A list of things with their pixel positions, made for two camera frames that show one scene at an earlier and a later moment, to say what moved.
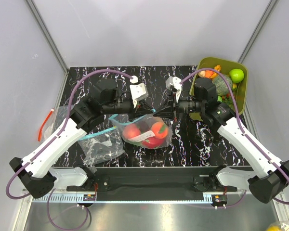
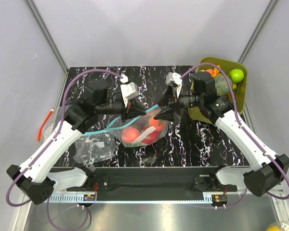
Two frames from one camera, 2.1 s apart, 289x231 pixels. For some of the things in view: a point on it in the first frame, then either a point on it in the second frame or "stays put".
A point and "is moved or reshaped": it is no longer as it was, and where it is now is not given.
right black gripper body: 173,105 stays put
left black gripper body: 139,105 to 124,115
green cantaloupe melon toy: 222,86 stays put
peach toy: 160,130 is moved or reshaped
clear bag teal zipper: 146,131 is moved or reshaped
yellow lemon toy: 274,228 stays put
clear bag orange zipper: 55,118 stays put
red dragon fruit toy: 153,142 to 151,138
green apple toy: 237,75 stays put
